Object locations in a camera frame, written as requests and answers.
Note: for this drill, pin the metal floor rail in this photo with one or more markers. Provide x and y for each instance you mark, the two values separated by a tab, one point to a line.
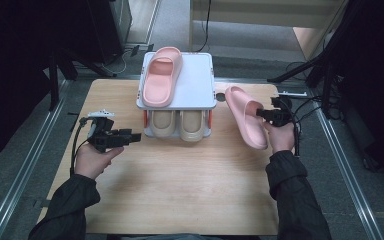
26	166
346	166

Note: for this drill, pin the dark curtain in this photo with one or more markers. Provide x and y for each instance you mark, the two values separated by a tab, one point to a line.
373	83
13	66

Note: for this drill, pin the pink slipper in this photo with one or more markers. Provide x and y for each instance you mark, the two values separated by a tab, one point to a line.
246	123
161	80

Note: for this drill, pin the black cabinet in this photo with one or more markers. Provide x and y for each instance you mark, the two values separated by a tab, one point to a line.
108	30

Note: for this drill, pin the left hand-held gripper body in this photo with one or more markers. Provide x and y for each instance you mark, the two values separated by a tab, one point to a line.
105	136

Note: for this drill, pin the person's right hand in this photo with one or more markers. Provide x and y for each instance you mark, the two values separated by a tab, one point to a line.
281	138

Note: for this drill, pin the white strip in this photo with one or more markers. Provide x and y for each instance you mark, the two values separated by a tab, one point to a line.
293	93

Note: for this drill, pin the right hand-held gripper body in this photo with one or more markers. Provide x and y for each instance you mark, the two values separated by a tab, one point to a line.
282	111

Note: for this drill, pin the black metal stand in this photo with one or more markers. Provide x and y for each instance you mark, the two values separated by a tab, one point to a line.
296	68
54	83

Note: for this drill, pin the grey shoe rack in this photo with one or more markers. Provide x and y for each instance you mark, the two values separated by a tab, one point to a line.
193	83

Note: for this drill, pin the beige wooden cabinet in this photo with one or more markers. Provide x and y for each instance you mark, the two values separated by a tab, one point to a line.
263	13

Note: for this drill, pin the dark round disc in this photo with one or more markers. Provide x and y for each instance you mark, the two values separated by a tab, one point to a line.
220	97

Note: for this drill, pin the person's left hand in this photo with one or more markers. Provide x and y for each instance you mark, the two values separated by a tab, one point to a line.
91	161

